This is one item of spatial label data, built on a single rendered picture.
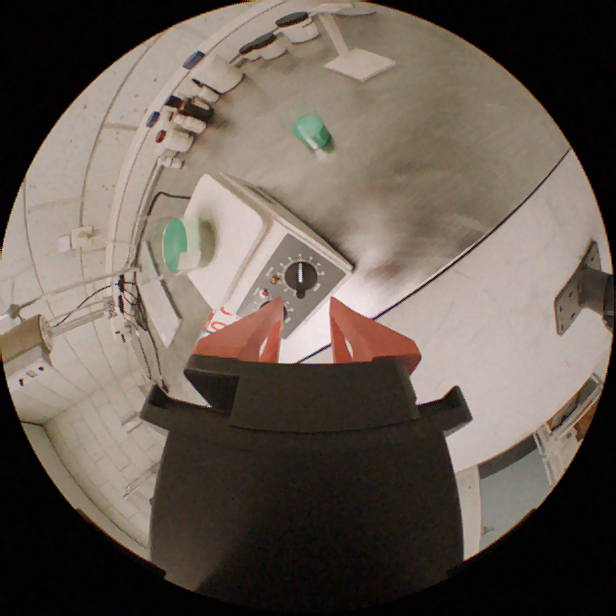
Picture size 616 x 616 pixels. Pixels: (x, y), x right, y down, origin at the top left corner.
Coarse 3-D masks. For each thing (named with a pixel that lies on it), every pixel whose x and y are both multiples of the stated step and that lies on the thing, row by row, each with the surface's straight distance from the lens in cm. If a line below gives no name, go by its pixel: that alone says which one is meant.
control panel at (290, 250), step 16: (288, 240) 18; (272, 256) 18; (288, 256) 18; (304, 256) 18; (320, 256) 18; (272, 272) 19; (320, 272) 19; (336, 272) 19; (256, 288) 20; (272, 288) 20; (288, 288) 20; (320, 288) 20; (256, 304) 21; (288, 304) 21; (304, 304) 21; (288, 320) 22; (288, 336) 24
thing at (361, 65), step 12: (324, 12) 33; (336, 12) 32; (324, 24) 36; (336, 36) 37; (336, 48) 39; (336, 60) 40; (348, 60) 39; (360, 60) 39; (372, 60) 38; (384, 60) 39; (348, 72) 36; (360, 72) 35; (372, 72) 35
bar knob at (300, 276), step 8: (296, 264) 18; (304, 264) 18; (288, 272) 18; (296, 272) 17; (304, 272) 17; (312, 272) 18; (288, 280) 19; (296, 280) 17; (304, 280) 17; (312, 280) 19; (296, 288) 18; (304, 288) 18; (304, 296) 18
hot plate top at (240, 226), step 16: (208, 176) 23; (208, 192) 22; (224, 192) 20; (192, 208) 25; (208, 208) 22; (224, 208) 20; (240, 208) 18; (224, 224) 19; (240, 224) 18; (256, 224) 17; (224, 240) 19; (240, 240) 18; (256, 240) 17; (224, 256) 19; (240, 256) 18; (208, 272) 22; (224, 272) 20; (240, 272) 19; (208, 288) 22; (224, 288) 20
